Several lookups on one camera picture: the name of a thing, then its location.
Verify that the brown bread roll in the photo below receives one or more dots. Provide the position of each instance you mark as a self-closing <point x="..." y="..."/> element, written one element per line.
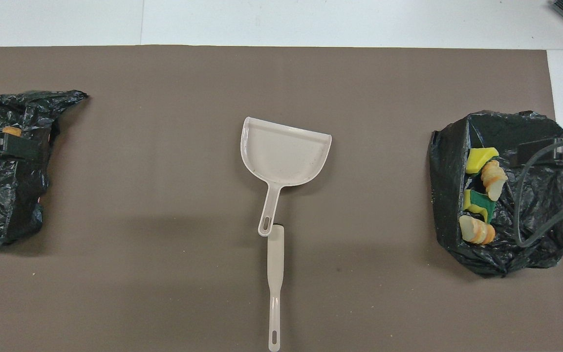
<point x="12" y="131"/>

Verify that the orange striped croissant piece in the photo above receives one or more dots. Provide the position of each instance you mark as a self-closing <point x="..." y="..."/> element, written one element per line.
<point x="494" y="180"/>

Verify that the yellow sponge piece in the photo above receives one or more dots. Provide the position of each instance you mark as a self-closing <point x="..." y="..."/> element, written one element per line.
<point x="479" y="201"/>
<point x="479" y="157"/>

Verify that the pale bread chunk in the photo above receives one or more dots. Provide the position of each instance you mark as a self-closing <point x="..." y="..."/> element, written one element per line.
<point x="477" y="230"/>

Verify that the beige plastic dustpan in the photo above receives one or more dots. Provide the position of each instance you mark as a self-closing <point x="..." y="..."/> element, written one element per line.
<point x="284" y="151"/>

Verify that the beige hand brush black bristles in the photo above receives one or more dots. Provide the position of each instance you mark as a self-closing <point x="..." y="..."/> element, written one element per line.
<point x="275" y="259"/>

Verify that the brown table mat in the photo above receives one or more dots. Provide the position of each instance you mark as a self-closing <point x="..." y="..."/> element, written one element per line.
<point x="262" y="73"/>

